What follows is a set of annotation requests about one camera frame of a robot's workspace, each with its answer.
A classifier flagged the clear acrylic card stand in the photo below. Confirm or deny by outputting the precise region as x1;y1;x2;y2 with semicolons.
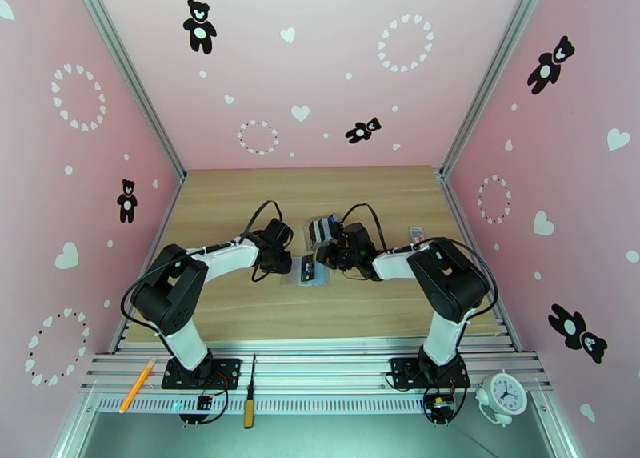
303;212;345;252

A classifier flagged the orange pencil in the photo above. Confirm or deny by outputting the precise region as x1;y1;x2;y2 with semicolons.
118;357;157;414

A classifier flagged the white alarm clock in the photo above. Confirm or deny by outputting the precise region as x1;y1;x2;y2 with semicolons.
474;371;529;427

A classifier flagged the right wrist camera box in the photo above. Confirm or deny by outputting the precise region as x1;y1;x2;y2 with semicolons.
342;223;374;247

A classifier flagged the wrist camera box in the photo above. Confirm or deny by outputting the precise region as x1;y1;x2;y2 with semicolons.
265;217;295;247
342;223;374;247

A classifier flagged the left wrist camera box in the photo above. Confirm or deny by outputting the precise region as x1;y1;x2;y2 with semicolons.
265;217;295;247

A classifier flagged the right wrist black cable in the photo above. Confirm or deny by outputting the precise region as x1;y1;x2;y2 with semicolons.
339;203;389;252

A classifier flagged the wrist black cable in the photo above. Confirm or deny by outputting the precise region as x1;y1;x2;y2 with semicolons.
339;203;389;252
241;200;283;245

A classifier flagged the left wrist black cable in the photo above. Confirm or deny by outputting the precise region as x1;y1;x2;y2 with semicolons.
241;200;283;245

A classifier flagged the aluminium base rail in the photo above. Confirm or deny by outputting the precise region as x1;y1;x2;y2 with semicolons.
78;339;554;395

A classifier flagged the aluminium side rail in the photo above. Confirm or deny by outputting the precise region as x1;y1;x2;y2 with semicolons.
107;171;187;355
438;168;523;355

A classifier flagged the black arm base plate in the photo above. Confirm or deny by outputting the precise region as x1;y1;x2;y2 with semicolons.
390;356;472;392
161;357;242;392

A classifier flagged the perforated metal cable duct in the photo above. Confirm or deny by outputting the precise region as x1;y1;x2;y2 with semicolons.
92;393;543;416

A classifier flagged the yellow handled screwdriver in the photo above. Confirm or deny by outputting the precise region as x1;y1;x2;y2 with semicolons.
243;352;258;430

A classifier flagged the aluminium frame post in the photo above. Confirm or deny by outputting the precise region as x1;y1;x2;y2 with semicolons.
67;0;187;185
438;0;554;180

